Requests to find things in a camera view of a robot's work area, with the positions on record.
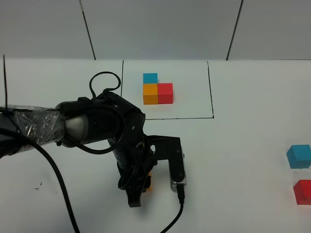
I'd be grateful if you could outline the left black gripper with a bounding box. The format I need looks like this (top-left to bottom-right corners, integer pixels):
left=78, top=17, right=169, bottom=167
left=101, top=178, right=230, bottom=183
left=113, top=135, right=154, bottom=207

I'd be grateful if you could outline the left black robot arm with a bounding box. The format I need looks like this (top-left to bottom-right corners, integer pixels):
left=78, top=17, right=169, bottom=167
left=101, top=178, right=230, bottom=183
left=0, top=91, right=154, bottom=207

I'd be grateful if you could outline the orange template cube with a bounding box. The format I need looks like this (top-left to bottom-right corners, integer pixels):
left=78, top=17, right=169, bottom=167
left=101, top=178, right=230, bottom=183
left=143, top=83, right=158, bottom=105

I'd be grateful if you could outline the red template cube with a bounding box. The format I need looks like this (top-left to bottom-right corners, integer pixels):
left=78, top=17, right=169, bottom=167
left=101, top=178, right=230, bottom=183
left=158, top=83, right=173, bottom=104

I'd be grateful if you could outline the white template sheet black outline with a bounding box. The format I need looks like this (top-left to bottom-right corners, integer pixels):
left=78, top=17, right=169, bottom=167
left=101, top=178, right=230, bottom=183
left=121, top=60, right=213, bottom=119

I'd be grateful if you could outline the blue template cube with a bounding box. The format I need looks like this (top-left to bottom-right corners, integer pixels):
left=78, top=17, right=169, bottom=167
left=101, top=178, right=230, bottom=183
left=143, top=73, right=158, bottom=84

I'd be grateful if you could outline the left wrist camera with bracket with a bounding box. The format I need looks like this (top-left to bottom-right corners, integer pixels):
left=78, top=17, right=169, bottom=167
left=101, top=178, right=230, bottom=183
left=145, top=135, right=187, bottom=193

